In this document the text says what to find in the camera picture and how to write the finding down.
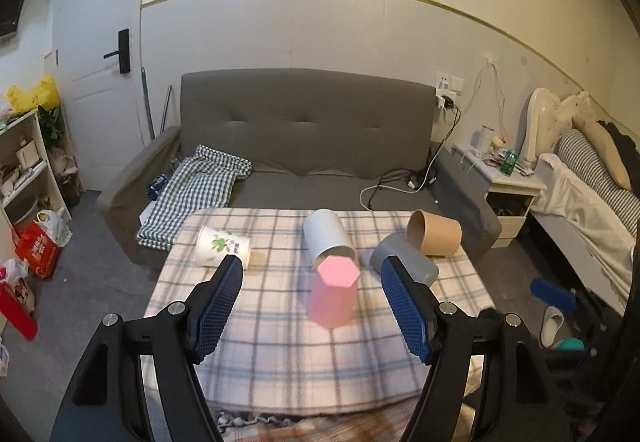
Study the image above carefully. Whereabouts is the pink hexagonal cup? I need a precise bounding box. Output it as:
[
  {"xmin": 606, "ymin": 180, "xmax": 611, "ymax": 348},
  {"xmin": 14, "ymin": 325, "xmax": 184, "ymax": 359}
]
[{"xmin": 306, "ymin": 257, "xmax": 361, "ymax": 329}]

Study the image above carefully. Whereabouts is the black cable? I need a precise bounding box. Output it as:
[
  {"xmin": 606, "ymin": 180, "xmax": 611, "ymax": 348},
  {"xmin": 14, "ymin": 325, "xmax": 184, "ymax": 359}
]
[{"xmin": 379, "ymin": 104, "xmax": 462, "ymax": 193}]

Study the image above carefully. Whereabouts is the white bed sheet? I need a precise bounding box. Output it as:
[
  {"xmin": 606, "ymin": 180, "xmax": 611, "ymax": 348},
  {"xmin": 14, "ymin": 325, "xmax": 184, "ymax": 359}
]
[{"xmin": 532, "ymin": 154, "xmax": 638, "ymax": 307}]

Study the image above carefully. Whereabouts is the blue slipper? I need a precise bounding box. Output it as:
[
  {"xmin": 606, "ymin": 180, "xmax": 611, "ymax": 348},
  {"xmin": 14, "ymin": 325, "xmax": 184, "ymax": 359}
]
[{"xmin": 530, "ymin": 278, "xmax": 576, "ymax": 315}]

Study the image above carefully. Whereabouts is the yellow plastic bag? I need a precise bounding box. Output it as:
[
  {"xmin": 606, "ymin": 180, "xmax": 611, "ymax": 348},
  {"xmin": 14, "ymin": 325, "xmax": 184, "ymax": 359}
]
[{"xmin": 6, "ymin": 74, "xmax": 60, "ymax": 115}]

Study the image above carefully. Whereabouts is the white cable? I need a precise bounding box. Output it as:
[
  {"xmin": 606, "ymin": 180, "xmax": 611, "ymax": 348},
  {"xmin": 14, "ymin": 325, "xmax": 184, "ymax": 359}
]
[{"xmin": 361, "ymin": 167, "xmax": 437, "ymax": 211}]

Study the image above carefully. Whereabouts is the cream bed headboard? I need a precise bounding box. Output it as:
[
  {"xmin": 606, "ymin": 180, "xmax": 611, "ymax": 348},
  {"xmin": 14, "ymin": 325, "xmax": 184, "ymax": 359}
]
[{"xmin": 522, "ymin": 88, "xmax": 601, "ymax": 167}]

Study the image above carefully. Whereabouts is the red gift bag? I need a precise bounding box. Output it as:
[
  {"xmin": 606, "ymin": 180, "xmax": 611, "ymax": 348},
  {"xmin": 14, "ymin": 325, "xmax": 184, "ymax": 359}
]
[{"xmin": 0, "ymin": 259, "xmax": 38, "ymax": 340}]

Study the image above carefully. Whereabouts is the mop stick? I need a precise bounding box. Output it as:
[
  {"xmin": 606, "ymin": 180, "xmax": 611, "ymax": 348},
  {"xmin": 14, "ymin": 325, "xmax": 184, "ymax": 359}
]
[{"xmin": 141, "ymin": 66, "xmax": 154, "ymax": 139}]

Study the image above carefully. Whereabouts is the white plastic bag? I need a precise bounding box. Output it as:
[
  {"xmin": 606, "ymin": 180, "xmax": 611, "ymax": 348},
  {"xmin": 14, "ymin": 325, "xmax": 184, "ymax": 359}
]
[{"xmin": 36, "ymin": 209, "xmax": 73, "ymax": 247}]

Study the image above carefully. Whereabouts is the grey sofa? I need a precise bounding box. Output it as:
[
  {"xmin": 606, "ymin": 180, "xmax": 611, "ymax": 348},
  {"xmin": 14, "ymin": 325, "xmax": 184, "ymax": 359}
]
[{"xmin": 96, "ymin": 68, "xmax": 502, "ymax": 265}]

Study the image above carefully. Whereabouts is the brown paper cup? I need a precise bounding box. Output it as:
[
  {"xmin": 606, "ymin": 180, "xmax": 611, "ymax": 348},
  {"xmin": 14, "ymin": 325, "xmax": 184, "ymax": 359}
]
[{"xmin": 406, "ymin": 210, "xmax": 463, "ymax": 257}]

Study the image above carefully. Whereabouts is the white cup with green print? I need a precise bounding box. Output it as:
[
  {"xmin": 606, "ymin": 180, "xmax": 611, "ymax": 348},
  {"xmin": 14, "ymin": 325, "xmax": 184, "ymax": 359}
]
[{"xmin": 195, "ymin": 225, "xmax": 252, "ymax": 269}]

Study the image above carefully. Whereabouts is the white nightstand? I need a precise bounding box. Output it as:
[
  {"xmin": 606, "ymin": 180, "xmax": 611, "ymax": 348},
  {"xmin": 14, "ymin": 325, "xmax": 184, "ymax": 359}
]
[{"xmin": 452, "ymin": 142, "xmax": 548, "ymax": 250}]

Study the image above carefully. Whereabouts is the striped pillow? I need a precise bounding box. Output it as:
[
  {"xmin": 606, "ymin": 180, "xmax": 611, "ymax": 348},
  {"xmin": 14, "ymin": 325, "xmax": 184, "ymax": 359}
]
[{"xmin": 557, "ymin": 129, "xmax": 640, "ymax": 217}]

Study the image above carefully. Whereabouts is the white shelf unit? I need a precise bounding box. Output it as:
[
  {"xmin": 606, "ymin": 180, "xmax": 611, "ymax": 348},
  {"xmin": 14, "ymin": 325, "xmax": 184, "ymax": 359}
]
[{"xmin": 0, "ymin": 109, "xmax": 71, "ymax": 227}]

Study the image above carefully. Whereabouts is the beige fringed blanket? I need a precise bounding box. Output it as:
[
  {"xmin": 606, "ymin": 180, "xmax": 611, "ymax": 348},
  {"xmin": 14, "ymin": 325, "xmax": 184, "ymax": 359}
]
[{"xmin": 215, "ymin": 399, "xmax": 483, "ymax": 442}]

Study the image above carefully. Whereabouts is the red paper bag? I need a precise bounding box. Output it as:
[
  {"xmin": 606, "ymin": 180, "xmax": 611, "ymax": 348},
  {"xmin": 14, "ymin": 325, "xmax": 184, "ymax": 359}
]
[{"xmin": 14, "ymin": 221, "xmax": 61, "ymax": 280}]

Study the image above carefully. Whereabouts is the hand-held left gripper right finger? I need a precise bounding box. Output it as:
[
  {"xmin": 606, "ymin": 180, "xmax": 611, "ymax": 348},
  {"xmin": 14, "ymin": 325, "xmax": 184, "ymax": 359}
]
[{"xmin": 381, "ymin": 254, "xmax": 573, "ymax": 442}]

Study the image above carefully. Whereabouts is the white tumbler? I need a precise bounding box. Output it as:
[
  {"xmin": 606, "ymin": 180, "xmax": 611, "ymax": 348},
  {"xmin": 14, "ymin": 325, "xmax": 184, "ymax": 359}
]
[{"xmin": 475, "ymin": 125, "xmax": 496, "ymax": 153}]

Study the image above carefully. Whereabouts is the blue can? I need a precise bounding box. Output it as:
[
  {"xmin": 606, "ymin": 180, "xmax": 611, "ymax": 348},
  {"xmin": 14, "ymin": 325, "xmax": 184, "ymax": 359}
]
[{"xmin": 146, "ymin": 175, "xmax": 171, "ymax": 199}]

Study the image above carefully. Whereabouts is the black door lock handle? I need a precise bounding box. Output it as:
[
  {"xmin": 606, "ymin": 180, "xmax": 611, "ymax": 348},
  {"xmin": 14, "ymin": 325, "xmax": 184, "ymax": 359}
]
[{"xmin": 103, "ymin": 28, "xmax": 131, "ymax": 73}]

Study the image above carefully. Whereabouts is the grey cup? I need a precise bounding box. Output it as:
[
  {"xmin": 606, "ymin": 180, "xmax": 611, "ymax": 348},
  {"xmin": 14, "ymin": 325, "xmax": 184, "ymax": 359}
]
[{"xmin": 371, "ymin": 234, "xmax": 440, "ymax": 287}]

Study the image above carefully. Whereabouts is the plaid tablecloth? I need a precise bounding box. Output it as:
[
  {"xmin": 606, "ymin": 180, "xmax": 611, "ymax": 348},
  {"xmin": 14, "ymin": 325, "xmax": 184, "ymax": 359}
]
[{"xmin": 142, "ymin": 208, "xmax": 496, "ymax": 423}]

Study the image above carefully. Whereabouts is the white shoe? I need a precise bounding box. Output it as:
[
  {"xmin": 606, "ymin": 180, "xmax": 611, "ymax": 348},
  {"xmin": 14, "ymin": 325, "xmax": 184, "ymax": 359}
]
[{"xmin": 541, "ymin": 306, "xmax": 566, "ymax": 348}]

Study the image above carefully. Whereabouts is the white wall outlet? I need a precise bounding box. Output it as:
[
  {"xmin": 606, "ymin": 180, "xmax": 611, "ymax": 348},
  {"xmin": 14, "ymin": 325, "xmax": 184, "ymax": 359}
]
[{"xmin": 434, "ymin": 70, "xmax": 465, "ymax": 95}]

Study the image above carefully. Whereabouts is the beige pillow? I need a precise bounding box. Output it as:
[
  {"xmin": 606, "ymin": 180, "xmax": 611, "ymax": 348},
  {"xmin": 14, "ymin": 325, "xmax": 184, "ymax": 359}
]
[{"xmin": 572, "ymin": 114, "xmax": 632, "ymax": 190}]

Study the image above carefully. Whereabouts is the plain white cup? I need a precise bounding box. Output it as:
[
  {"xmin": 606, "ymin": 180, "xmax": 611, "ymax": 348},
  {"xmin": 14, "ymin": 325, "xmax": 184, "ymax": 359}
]
[{"xmin": 303, "ymin": 209, "xmax": 357, "ymax": 267}]

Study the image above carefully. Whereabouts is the blue checkered cloth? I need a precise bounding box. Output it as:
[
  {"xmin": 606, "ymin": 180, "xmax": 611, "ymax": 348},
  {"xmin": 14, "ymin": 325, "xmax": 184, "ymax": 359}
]
[{"xmin": 136, "ymin": 144, "xmax": 253, "ymax": 251}]

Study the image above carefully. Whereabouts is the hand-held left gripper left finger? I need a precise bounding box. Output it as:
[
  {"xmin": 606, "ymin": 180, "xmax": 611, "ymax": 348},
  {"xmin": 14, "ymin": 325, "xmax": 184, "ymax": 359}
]
[{"xmin": 50, "ymin": 254, "xmax": 245, "ymax": 442}]

